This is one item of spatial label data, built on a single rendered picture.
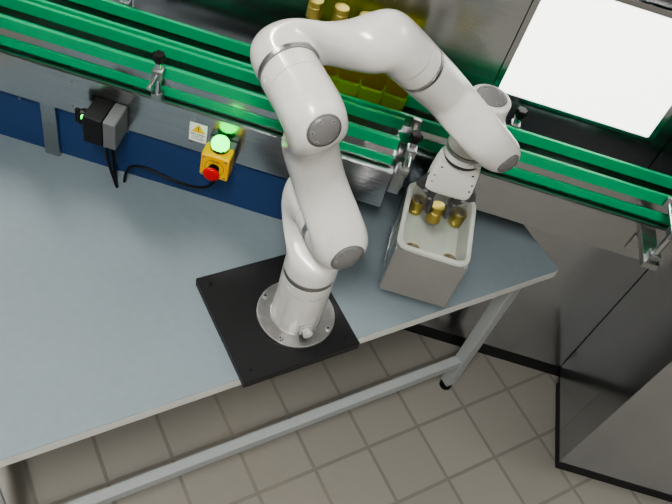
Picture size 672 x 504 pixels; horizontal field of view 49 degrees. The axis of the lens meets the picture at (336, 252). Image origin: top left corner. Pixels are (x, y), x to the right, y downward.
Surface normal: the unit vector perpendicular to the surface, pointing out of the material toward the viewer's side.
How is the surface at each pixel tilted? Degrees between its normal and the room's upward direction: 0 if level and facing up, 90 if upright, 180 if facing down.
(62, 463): 0
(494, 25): 90
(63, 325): 0
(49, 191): 0
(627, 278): 90
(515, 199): 90
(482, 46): 90
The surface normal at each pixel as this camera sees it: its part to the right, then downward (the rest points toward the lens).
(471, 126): -0.13, 0.36
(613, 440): -0.20, 0.73
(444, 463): 0.21, -0.61
